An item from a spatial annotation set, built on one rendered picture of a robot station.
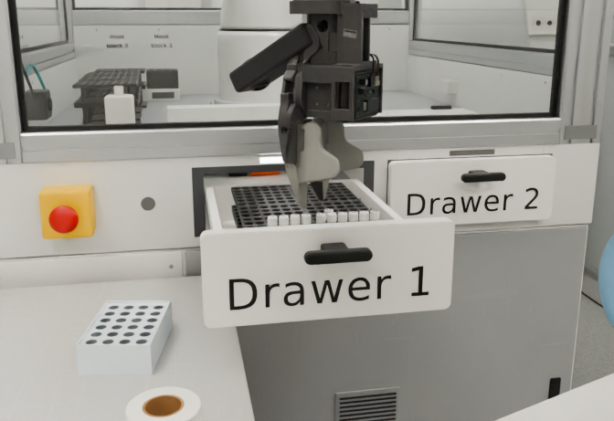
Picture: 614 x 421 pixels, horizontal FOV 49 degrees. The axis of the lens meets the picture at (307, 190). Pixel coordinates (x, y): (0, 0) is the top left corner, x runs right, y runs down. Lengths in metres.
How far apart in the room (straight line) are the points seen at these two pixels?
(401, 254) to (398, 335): 0.45
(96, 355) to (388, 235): 0.36
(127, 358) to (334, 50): 0.41
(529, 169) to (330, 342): 0.45
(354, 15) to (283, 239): 0.25
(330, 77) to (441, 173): 0.50
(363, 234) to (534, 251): 0.56
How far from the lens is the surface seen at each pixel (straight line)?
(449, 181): 1.14
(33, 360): 0.89
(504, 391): 1.36
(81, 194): 1.03
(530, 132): 1.21
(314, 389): 1.23
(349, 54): 0.68
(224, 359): 0.84
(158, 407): 0.70
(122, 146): 1.06
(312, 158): 0.69
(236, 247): 0.74
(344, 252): 0.73
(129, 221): 1.09
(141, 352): 0.80
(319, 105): 0.69
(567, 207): 1.27
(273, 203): 0.97
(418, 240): 0.79
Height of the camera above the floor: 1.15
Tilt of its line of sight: 14 degrees down
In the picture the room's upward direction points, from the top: straight up
